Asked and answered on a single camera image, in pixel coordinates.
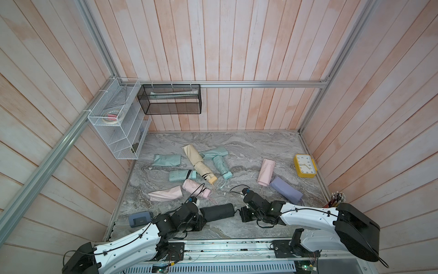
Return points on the mint green umbrella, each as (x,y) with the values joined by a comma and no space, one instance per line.
(182,175)
(222,167)

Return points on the blue phone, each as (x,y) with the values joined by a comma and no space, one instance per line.
(140,219)

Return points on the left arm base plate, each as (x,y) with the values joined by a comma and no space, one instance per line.
(170,251)

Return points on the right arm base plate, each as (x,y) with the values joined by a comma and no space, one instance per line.
(288,249)

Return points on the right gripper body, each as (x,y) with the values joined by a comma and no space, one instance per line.
(248,214)

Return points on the black mesh basket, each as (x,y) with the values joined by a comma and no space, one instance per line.
(170,99)

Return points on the mint green sleeve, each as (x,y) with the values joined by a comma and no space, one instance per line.
(210,154)
(172,160)

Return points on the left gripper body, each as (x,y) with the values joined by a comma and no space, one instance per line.
(193,225)

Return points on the beige umbrella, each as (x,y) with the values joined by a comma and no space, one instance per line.
(205,172)

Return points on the pink sleeve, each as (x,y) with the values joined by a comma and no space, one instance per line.
(166,195)

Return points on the black umbrella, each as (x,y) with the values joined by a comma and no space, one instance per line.
(218,212)

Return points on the white wire shelf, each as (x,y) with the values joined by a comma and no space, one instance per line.
(125,139)

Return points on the pink umbrella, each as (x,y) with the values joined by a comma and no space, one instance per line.
(266,172)
(196,189)

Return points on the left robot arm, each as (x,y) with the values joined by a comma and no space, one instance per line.
(150,243)

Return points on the lavender umbrella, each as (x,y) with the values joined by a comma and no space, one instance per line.
(291,194)

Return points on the tape roll on shelf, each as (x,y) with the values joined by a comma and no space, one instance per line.
(113,116)

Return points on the yellow alarm clock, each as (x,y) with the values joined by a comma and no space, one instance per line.
(305,166)

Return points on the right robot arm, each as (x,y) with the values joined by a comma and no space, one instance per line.
(340,228)

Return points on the red pen holder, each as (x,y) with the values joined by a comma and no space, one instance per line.
(335,200)

